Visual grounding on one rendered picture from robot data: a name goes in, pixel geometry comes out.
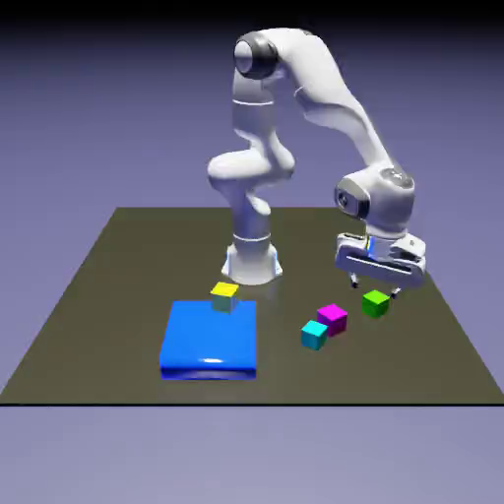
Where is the small cyan cube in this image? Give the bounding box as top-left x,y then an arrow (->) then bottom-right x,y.
300,319 -> 329,351

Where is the large blue box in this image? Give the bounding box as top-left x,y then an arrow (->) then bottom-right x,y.
158,299 -> 259,382

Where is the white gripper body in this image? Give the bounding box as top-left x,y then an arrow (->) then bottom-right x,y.
333,231 -> 428,289

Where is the small yellow cube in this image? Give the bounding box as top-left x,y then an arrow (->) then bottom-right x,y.
210,281 -> 240,315

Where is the small magenta cube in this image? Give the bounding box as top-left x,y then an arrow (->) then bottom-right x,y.
316,302 -> 349,339

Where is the small green cube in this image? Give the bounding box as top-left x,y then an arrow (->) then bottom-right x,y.
361,289 -> 391,319

